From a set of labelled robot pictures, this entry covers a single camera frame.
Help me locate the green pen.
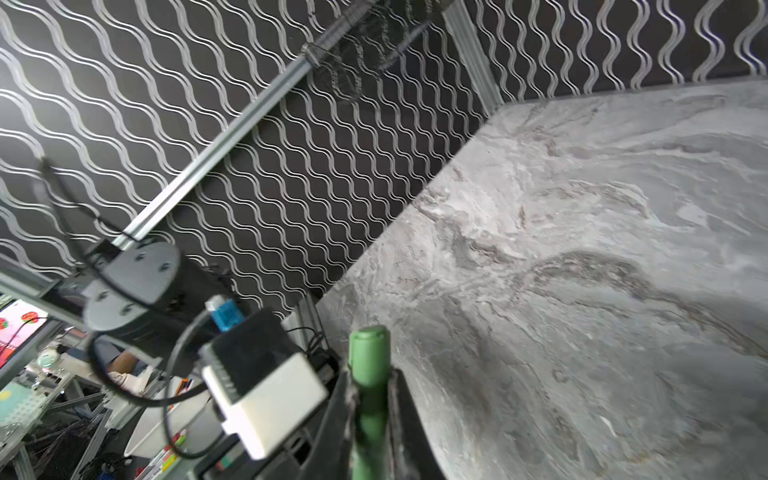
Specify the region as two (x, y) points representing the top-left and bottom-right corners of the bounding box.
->
(348, 325), (391, 479)

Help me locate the aluminium left horizontal rail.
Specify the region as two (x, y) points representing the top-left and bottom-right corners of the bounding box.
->
(1, 1), (352, 278)

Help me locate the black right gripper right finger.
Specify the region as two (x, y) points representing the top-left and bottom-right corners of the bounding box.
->
(387, 368), (445, 480)

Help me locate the aluminium corner frame post left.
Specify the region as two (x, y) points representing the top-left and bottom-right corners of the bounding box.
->
(442, 0), (504, 117)

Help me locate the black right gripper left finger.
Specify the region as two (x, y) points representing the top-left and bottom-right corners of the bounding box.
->
(298, 371), (359, 480)

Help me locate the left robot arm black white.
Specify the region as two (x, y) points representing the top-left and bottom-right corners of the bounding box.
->
(53, 241), (252, 368)

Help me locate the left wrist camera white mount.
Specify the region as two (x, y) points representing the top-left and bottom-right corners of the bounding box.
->
(197, 293), (331, 462)

